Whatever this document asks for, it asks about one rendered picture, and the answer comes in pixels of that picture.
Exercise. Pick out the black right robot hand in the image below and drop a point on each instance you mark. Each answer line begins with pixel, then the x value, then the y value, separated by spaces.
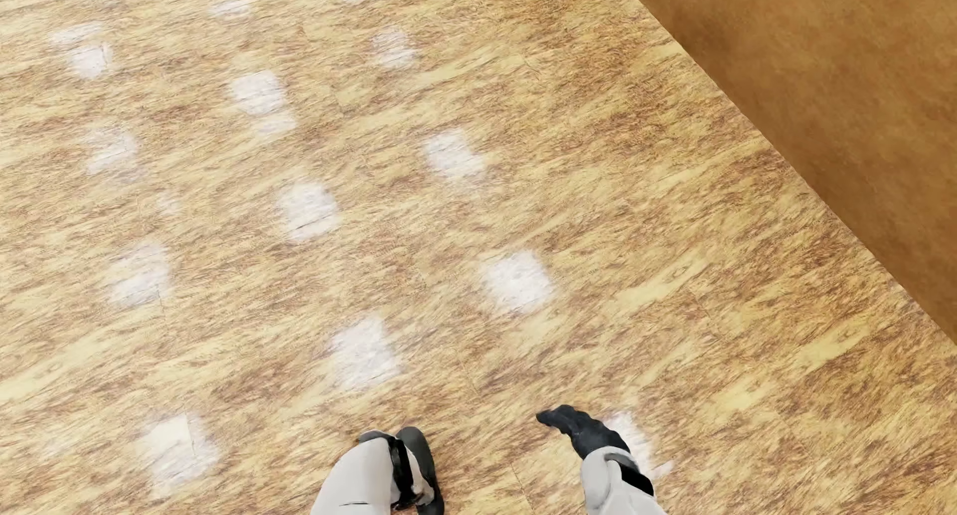
pixel 587 431

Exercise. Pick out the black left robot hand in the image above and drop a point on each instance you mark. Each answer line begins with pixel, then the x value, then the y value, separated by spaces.
pixel 426 459

